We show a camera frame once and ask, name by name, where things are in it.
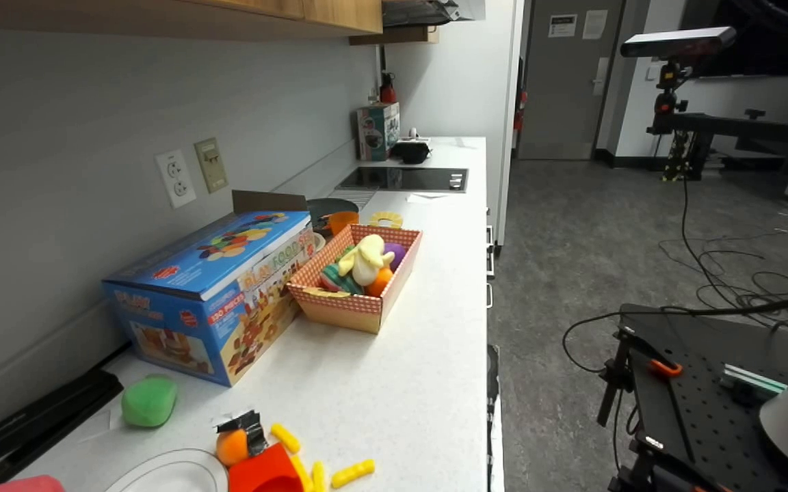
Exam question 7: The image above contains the purple toy fruit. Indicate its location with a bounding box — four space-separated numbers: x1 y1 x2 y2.
380 238 410 273

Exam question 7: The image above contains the pale yellow toy banana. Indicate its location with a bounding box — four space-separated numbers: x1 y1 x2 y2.
346 231 395 290

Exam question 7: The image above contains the yellow toy piece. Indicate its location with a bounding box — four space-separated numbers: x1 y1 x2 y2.
367 206 406 228

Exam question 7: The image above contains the orange toy fruit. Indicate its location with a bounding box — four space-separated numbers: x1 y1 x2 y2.
363 264 395 298

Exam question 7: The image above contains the orange plastic cup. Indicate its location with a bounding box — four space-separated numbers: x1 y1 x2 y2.
323 211 360 239

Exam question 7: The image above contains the green toy vegetable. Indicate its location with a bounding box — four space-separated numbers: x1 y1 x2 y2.
317 258 367 298

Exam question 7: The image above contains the red checkered cardboard basket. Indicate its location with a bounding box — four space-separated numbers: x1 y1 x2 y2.
283 220 424 336

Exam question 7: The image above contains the small black pot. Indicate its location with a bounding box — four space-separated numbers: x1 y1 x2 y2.
389 133 435 165

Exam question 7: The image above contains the small teal white carton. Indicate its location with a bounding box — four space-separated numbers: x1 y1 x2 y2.
352 101 404 164

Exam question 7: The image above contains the brown cardboard flap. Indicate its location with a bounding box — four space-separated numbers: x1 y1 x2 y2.
230 185 311 217

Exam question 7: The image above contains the red bottle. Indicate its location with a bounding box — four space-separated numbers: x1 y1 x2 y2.
376 70 399 107

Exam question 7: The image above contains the blue toy box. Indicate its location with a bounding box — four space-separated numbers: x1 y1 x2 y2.
100 206 317 387

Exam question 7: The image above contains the dark wooden shelf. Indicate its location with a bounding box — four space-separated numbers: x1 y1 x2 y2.
346 0 487 47

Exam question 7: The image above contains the small black toy piece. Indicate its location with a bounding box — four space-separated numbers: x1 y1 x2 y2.
213 407 268 447

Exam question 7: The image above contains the small orange toy ball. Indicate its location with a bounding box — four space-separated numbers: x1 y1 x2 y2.
213 429 252 466

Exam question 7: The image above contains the red toy fries holder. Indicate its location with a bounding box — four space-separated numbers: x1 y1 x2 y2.
224 440 311 492

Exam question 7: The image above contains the white paper notice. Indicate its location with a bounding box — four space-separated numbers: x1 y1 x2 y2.
545 11 581 41
579 6 612 44

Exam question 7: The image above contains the wooden overhead cabinet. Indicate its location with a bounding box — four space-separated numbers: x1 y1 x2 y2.
0 0 384 41

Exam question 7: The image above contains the white round plate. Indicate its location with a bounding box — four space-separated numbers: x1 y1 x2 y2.
104 444 230 492

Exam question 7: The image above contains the black perforated breadboard cart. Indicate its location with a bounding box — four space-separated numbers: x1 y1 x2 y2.
595 302 788 492

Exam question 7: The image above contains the pale green strip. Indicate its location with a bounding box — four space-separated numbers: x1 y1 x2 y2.
718 361 788 396

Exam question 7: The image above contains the black flat case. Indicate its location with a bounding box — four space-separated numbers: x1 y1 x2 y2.
0 366 126 489

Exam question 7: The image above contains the beige wall switch plate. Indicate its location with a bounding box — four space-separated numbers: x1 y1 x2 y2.
192 133 233 195

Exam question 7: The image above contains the white wall power outlet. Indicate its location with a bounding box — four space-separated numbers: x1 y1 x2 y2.
153 148 200 211

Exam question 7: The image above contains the thin black floor cable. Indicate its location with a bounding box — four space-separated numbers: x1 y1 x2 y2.
673 174 784 316

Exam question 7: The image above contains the orange clamp handle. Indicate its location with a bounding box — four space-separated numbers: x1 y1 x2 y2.
642 354 688 381

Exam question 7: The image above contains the thick black floor cable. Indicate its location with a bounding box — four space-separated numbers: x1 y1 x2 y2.
561 269 788 377

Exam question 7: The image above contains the black stereo camera bar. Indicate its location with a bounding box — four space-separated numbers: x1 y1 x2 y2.
617 23 737 62

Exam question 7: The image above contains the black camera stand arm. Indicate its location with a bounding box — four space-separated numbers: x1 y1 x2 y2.
646 56 788 183

